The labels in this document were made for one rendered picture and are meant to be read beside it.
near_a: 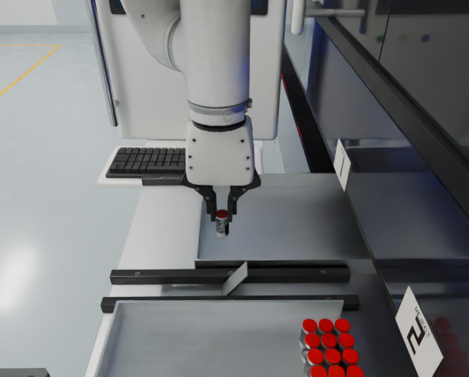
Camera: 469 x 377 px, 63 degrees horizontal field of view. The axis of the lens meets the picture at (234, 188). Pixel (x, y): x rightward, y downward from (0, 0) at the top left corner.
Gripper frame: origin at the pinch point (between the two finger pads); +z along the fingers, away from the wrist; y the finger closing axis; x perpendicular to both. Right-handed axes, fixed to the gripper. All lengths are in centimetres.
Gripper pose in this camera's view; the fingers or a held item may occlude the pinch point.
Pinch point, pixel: (221, 206)
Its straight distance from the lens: 62.3
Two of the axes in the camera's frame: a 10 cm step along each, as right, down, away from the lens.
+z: 0.1, 8.3, 5.5
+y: -10.0, -0.2, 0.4
